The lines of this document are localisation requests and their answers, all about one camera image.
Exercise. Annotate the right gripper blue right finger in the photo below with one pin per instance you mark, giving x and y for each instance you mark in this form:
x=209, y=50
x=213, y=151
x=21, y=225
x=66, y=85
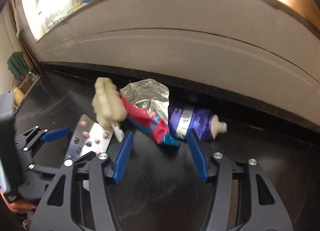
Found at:
x=259, y=205

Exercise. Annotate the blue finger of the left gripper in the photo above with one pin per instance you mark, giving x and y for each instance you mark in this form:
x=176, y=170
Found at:
x=79, y=164
x=50, y=136

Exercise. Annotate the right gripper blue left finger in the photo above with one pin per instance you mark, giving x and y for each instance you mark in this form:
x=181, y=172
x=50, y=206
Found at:
x=54, y=211

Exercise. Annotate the silver pill blister pack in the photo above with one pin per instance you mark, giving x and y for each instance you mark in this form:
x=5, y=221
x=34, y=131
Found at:
x=88, y=136

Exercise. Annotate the white foam brush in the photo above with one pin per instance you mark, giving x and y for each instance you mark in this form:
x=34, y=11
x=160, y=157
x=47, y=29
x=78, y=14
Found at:
x=109, y=107

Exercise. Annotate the red foil snack wrapper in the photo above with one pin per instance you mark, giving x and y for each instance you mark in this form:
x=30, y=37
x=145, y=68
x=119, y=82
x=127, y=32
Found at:
x=147, y=103

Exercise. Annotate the purple toothpaste tube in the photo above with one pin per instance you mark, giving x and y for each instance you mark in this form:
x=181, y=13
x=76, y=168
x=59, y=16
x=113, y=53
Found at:
x=183, y=118

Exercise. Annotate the person's left hand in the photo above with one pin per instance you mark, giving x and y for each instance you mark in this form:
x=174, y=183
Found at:
x=20, y=206

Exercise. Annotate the stainless steel sink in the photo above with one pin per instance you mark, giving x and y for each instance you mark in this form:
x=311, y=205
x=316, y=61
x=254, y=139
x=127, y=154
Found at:
x=27, y=85

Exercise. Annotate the green cloth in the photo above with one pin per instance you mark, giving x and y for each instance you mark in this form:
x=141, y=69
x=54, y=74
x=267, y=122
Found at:
x=17, y=66

